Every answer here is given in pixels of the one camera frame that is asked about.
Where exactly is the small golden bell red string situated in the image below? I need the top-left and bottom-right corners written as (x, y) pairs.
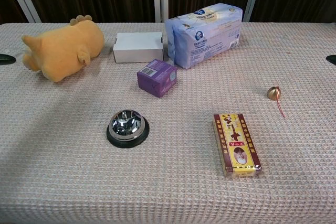
top-left (267, 86), bottom-right (287, 119)

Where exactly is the orange plush toy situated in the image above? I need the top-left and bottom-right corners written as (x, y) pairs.
top-left (21, 15), bottom-right (106, 83)

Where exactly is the blue tissue pack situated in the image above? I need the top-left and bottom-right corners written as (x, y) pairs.
top-left (164, 3), bottom-right (244, 70)

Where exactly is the white cardboard box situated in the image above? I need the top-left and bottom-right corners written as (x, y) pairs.
top-left (112, 31), bottom-right (165, 64)

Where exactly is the small purple box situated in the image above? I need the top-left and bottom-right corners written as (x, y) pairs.
top-left (136, 58), bottom-right (178, 99)

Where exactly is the red yellow flat box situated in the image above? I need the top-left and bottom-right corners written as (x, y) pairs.
top-left (212, 113), bottom-right (264, 179)

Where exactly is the pink waffle tablecloth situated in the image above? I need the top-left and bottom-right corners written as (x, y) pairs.
top-left (0, 22), bottom-right (336, 224)

